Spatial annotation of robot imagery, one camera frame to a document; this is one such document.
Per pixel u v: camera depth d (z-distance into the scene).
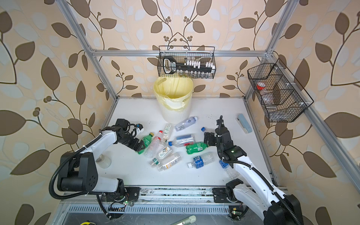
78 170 0.43
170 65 0.83
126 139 0.75
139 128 0.82
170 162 0.81
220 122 0.67
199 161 0.81
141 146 0.81
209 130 0.97
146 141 0.89
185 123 1.02
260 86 0.81
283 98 0.73
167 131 0.94
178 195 0.76
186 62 0.81
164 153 0.84
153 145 0.89
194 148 0.87
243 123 0.99
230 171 0.77
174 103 0.81
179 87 1.03
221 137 0.60
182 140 0.91
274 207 0.39
